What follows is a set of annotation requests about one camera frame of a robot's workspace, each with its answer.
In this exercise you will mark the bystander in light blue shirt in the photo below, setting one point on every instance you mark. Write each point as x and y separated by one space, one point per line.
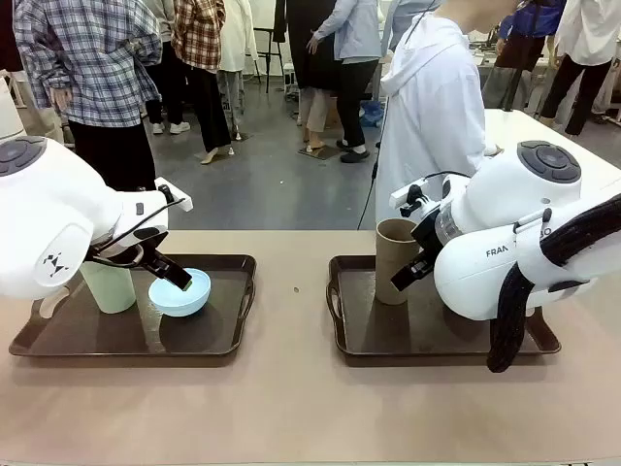
356 73

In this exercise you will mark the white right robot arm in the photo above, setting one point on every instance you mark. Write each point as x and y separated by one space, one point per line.
509 194

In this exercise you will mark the bystander in blue jacket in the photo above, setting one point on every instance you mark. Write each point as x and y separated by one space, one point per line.
524 29

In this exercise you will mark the bystander in black coat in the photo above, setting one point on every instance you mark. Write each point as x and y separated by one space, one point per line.
305 53

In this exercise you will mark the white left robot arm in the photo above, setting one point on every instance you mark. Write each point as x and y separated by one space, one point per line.
48 204

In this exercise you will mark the blue plastic bag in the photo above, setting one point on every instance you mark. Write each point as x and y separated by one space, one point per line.
372 114

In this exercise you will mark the brown tall cup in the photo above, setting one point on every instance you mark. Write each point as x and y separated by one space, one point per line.
390 262

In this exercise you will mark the pale green tall cup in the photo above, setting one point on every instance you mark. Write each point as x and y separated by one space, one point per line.
114 291

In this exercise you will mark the bystander in white clothes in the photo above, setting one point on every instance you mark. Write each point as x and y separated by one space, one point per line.
238 39

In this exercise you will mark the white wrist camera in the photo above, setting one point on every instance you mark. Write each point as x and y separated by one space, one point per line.
185 205
405 195

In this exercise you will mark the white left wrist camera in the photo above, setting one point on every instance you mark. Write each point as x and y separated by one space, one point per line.
185 205

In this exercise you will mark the white table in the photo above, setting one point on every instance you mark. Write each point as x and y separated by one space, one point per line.
533 131

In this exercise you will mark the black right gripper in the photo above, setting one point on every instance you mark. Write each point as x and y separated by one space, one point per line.
427 233

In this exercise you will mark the bystander in blue plaid shirt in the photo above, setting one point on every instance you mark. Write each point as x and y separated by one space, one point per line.
97 58

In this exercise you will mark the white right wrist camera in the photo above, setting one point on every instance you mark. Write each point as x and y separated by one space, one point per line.
405 195

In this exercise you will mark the dark brown plastic tray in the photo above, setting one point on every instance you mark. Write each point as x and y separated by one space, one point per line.
412 330
121 335

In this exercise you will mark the bystander white shirt black trousers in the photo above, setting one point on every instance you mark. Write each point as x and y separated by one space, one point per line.
587 39

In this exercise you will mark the person in white hooded jacket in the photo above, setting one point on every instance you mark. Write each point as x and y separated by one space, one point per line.
432 107

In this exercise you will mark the light blue bowl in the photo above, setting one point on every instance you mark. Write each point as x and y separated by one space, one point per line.
184 303

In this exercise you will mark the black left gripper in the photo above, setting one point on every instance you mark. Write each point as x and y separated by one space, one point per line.
150 235

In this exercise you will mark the bystander in orange plaid shirt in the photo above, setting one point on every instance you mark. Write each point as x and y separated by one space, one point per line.
201 39

